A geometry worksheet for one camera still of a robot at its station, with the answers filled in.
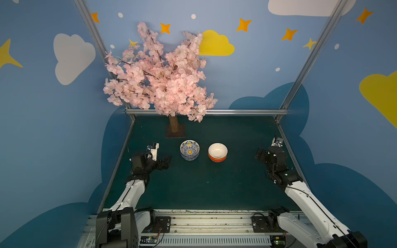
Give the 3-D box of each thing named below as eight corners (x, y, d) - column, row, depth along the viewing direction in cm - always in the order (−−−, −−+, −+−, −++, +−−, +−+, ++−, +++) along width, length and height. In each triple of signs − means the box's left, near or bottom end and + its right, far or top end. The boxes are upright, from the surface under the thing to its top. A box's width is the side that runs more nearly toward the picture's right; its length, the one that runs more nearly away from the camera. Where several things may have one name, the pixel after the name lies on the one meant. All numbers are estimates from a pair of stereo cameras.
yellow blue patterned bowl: (180, 156, 103) (179, 147, 95) (186, 146, 108) (185, 137, 99) (195, 162, 100) (195, 154, 92) (201, 152, 105) (201, 143, 96)
